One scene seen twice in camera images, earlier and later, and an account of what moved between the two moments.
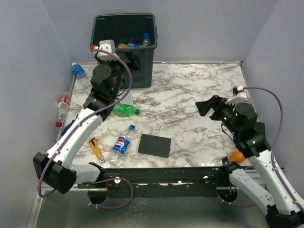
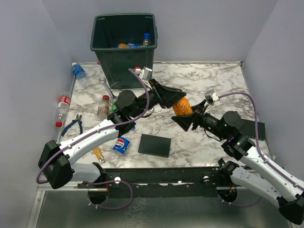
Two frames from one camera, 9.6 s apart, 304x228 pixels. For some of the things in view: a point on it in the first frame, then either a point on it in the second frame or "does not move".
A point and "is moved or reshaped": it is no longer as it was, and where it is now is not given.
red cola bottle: (62, 109) does not move
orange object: (237, 156) is moved or reshaped
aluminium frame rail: (33, 219) does not move
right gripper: (215, 102) to (186, 120)
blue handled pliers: (63, 133) does not move
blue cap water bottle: (131, 45) does not move
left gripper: (134, 62) to (165, 96)
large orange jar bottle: (122, 45) does not move
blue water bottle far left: (80, 74) does not move
